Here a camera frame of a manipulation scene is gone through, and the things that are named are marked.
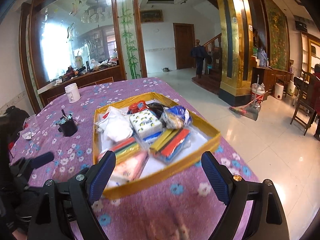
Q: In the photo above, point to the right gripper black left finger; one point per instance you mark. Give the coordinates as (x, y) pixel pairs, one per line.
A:
(62, 203)

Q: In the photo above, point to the pink rose tissue pack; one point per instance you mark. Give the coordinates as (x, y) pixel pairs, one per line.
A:
(129, 170)

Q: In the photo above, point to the broom and dustpan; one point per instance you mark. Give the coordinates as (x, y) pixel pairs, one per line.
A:
(252, 109)

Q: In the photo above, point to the white towel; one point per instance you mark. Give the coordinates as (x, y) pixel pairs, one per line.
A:
(114, 125)

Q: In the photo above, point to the blue gold bag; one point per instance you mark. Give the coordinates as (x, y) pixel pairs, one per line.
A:
(176, 117)

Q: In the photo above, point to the small white wrapper packet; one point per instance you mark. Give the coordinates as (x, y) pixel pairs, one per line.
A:
(27, 135)

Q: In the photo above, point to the yellow rimmed white tray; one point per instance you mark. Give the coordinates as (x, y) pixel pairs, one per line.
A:
(204, 137)

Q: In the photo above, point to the brown wooden door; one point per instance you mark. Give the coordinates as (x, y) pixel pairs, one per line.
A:
(184, 42)

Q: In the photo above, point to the white plastic jar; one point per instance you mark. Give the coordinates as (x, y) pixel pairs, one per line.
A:
(72, 93)

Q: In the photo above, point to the clear plastic cup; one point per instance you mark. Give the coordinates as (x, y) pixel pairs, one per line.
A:
(31, 124)

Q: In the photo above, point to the black foil snack bag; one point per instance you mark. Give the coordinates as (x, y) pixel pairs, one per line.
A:
(158, 109)

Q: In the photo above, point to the red bag blue cloth bundle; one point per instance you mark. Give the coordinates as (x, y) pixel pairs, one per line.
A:
(137, 107)

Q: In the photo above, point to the person in dark clothes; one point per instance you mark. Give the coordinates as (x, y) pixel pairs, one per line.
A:
(199, 53)

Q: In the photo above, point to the wooden chair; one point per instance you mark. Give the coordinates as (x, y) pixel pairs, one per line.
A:
(309, 93)

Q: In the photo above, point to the multicolour sponge strips pack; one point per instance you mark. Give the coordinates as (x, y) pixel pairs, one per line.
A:
(123, 150)

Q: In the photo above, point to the blue Vinda tissue pack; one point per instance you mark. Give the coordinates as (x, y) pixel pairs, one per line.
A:
(152, 138)

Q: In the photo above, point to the wooden cabinet counter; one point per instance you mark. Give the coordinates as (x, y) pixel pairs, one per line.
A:
(51, 91)

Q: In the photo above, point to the black cup with clips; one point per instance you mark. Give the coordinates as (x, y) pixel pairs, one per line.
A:
(67, 125)

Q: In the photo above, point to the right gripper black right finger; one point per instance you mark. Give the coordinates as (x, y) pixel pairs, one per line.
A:
(267, 218)

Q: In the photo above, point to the lemon print tissue pack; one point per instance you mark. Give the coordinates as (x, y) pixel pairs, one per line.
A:
(145, 123)

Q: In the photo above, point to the purple floral tablecloth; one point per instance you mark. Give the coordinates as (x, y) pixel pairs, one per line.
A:
(155, 192)

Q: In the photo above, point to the yellow red sponge pack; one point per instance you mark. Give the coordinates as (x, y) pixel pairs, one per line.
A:
(169, 144)

